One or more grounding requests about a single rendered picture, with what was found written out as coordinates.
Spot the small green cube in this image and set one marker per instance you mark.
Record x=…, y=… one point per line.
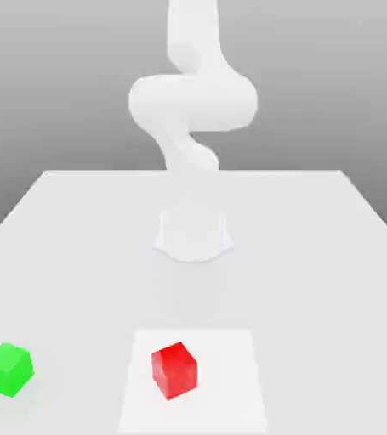
x=6, y=370

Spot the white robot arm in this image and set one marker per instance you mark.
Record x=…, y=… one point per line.
x=193, y=102

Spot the small red cube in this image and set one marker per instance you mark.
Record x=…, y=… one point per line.
x=174, y=371

